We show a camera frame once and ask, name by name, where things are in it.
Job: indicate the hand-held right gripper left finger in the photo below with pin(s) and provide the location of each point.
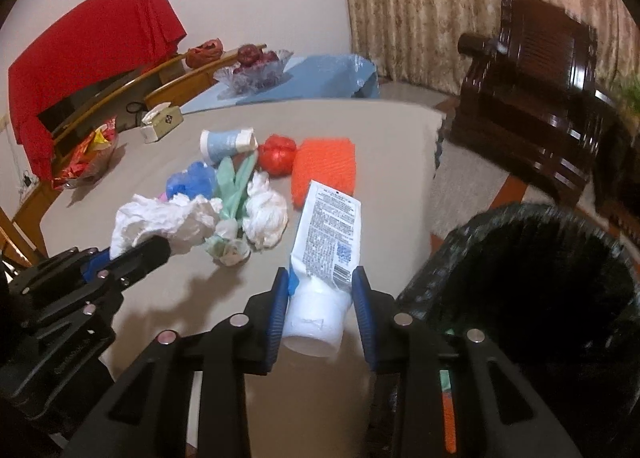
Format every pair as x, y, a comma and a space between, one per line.
279, 310

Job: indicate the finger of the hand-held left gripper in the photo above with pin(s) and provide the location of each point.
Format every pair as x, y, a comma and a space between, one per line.
147, 255
96, 264

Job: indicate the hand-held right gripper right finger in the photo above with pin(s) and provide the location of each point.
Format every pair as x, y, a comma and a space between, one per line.
363, 318

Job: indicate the large white tissue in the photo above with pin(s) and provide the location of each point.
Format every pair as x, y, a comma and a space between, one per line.
165, 220

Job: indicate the white squeeze tube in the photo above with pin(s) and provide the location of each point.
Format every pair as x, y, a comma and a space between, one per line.
325, 238

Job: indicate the red plastic bag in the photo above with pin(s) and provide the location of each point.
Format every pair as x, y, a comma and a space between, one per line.
276, 155

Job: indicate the black trash bin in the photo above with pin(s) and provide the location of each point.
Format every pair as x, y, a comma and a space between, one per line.
530, 288

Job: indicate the small green white wad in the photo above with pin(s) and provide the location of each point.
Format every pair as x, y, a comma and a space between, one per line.
232, 250

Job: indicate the light wooden chair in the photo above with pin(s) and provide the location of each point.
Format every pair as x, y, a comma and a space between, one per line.
30, 208
175, 87

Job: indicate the blue plastic bag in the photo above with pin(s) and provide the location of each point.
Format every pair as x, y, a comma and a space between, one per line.
192, 180

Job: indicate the glass snack bowl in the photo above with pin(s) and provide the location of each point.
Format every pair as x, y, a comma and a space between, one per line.
95, 165

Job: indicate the small crumpled white tissue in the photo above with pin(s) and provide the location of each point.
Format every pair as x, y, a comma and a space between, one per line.
265, 213

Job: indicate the green plastic bag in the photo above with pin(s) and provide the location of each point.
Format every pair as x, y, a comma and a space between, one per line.
232, 188

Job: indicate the pile of red snack packets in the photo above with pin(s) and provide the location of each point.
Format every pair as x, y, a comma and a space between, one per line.
85, 152

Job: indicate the tissue box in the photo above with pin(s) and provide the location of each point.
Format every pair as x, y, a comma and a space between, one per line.
165, 123

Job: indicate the blue white paper cup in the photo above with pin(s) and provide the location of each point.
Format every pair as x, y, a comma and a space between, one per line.
222, 142

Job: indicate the orange foam net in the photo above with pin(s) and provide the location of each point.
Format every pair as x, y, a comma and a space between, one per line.
322, 162

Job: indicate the orange plastic bag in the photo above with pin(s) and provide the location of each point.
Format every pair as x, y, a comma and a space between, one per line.
204, 52

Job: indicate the glass fruit bowl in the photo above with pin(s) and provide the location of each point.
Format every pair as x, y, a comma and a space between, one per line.
260, 75

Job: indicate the red cloth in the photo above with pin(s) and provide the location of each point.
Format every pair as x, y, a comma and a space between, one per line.
90, 47

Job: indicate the red apple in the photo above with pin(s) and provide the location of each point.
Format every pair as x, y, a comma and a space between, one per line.
248, 54
270, 58

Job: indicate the blue tablecloth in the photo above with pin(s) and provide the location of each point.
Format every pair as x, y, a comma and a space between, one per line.
320, 77

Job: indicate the dark wooden armchair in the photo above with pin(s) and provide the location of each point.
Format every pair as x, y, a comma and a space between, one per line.
540, 87

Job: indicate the beige patterned curtain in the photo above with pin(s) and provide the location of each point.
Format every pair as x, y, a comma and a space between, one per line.
425, 2

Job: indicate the potted green plant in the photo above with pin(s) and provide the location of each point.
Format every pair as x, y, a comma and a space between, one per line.
629, 92

